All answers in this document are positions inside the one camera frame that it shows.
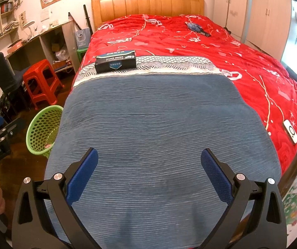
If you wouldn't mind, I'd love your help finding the short black sword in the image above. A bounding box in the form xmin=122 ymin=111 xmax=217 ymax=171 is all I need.
xmin=68 ymin=12 xmax=81 ymax=30

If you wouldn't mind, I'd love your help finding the orange flat box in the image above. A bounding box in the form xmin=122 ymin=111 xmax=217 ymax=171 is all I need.
xmin=6 ymin=39 xmax=23 ymax=54

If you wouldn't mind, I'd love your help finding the light blue paper bag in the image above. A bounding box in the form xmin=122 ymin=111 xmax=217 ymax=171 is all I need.
xmin=75 ymin=28 xmax=91 ymax=50

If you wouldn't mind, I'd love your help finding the wooden desk with compartments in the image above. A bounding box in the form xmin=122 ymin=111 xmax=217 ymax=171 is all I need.
xmin=0 ymin=21 xmax=83 ymax=104

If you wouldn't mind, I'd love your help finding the white remote control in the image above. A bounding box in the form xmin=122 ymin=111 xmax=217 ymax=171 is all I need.
xmin=283 ymin=119 xmax=297 ymax=145

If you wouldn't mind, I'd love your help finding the green plastic mesh basket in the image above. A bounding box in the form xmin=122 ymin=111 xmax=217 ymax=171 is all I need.
xmin=26 ymin=105 xmax=64 ymax=159

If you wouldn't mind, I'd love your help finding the white wardrobe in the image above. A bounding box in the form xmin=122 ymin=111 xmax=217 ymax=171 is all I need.
xmin=213 ymin=0 xmax=294 ymax=61

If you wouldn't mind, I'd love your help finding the row of books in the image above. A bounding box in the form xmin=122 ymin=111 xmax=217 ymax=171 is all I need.
xmin=0 ymin=2 xmax=14 ymax=15

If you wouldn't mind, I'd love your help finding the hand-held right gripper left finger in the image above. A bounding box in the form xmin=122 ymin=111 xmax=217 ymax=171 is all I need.
xmin=12 ymin=148 xmax=99 ymax=249

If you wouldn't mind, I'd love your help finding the red plastic stool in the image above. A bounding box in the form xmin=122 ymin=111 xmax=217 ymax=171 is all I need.
xmin=23 ymin=59 xmax=64 ymax=110

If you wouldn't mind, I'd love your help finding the black cardboard box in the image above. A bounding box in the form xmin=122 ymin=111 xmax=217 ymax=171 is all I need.
xmin=95 ymin=49 xmax=137 ymax=74

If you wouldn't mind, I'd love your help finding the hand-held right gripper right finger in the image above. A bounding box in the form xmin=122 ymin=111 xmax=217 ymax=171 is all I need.
xmin=201 ymin=148 xmax=287 ymax=249

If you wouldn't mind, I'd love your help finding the blue toy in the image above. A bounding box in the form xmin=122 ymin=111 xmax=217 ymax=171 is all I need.
xmin=186 ymin=22 xmax=211 ymax=37

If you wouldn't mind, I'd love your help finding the long black sword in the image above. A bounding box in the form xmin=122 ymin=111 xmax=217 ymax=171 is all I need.
xmin=83 ymin=5 xmax=95 ymax=33

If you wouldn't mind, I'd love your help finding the white plastic bag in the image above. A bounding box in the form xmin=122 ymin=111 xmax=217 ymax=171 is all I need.
xmin=55 ymin=49 xmax=68 ymax=61

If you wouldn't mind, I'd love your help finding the blue towel with patterned border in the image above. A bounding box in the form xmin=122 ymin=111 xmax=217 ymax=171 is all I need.
xmin=44 ymin=56 xmax=282 ymax=249

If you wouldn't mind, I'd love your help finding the white desk lamp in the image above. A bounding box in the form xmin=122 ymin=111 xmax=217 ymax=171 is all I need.
xmin=21 ymin=21 xmax=36 ymax=39

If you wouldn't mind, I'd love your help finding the green plastic stool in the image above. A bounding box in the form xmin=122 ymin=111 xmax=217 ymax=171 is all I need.
xmin=76 ymin=48 xmax=88 ymax=63

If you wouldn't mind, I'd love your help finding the wooden bed headboard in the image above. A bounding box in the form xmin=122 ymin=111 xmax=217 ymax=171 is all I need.
xmin=91 ymin=0 xmax=205 ymax=32

